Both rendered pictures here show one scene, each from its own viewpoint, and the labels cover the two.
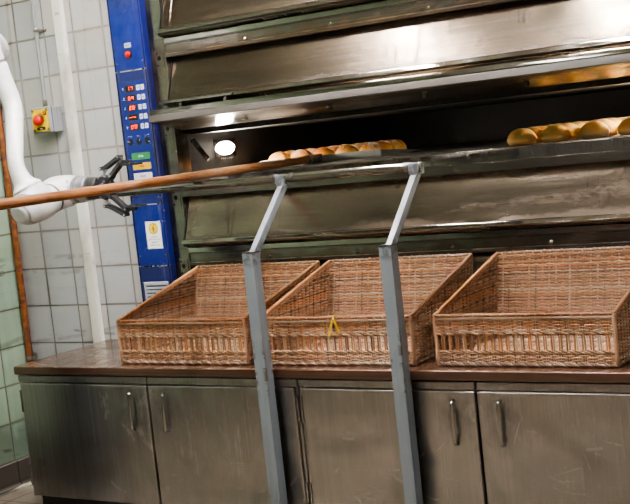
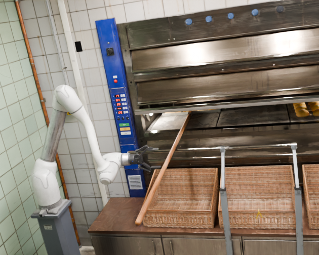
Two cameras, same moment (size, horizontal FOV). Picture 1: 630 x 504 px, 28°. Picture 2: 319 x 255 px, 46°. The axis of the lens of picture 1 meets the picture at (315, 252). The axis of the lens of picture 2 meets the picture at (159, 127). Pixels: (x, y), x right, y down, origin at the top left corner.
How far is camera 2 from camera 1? 228 cm
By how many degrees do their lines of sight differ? 20
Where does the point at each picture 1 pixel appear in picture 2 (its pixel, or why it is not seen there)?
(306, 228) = (209, 154)
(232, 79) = (171, 92)
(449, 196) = (279, 141)
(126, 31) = (114, 70)
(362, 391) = (275, 241)
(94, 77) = (95, 89)
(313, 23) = (213, 69)
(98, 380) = (134, 235)
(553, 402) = not seen: outside the picture
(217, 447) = not seen: outside the picture
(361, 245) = (235, 160)
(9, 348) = not seen: hidden behind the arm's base
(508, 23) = (313, 72)
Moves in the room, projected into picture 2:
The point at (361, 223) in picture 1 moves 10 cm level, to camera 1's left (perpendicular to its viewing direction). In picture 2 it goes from (237, 153) to (226, 156)
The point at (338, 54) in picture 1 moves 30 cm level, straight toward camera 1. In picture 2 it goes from (226, 83) to (245, 89)
